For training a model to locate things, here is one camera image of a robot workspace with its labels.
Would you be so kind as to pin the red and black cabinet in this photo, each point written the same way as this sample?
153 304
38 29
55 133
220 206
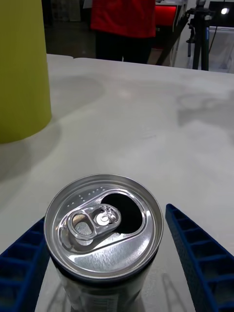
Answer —
165 26

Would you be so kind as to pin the person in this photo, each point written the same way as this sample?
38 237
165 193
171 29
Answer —
123 22

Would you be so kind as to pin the black tripod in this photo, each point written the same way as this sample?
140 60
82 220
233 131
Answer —
201 36

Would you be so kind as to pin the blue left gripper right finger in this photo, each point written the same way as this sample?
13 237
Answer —
207 258

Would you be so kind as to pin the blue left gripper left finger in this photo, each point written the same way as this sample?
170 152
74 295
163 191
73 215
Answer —
17 268

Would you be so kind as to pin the yellow-green plastic bin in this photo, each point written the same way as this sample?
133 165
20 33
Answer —
22 73

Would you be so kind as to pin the black drink can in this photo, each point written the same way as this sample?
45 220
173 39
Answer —
104 243

